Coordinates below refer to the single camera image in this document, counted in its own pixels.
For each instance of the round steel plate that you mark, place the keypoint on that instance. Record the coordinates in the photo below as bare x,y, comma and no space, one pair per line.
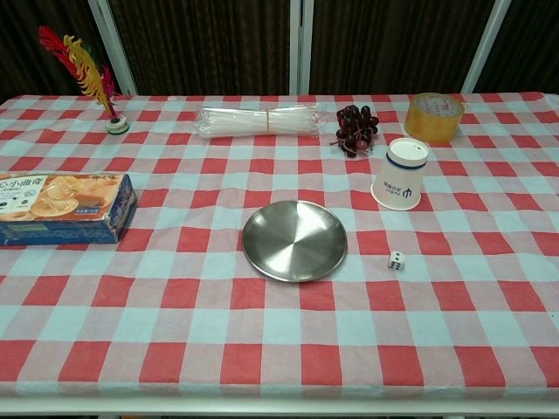
294,240

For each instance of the dark brown partition panel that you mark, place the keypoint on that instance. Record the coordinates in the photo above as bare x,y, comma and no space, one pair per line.
17,26
533,35
196,43
393,43

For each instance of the red white checked tablecloth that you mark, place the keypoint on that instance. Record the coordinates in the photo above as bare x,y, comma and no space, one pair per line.
174,314

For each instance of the white partition frame post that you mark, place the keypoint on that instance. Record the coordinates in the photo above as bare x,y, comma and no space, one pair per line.
487,43
301,43
114,48

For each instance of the colourful feather shuttlecock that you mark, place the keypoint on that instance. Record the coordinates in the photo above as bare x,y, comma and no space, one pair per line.
89,74

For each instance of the white paper cup blue print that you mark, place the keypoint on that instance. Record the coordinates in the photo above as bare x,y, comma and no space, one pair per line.
399,181

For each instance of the orange blue cookie box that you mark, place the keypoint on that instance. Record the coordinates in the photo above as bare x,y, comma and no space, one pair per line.
61,209

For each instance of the white table frame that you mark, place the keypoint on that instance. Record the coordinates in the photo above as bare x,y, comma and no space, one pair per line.
279,408

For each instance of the bundle of white straws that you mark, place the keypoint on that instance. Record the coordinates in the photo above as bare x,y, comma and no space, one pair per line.
257,122

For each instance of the white die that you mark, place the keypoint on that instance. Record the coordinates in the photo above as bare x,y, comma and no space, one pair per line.
396,261

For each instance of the yellowish clear tape roll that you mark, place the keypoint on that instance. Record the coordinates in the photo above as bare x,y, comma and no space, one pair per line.
432,120

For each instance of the dark red grape bunch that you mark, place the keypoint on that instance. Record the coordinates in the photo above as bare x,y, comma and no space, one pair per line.
356,126

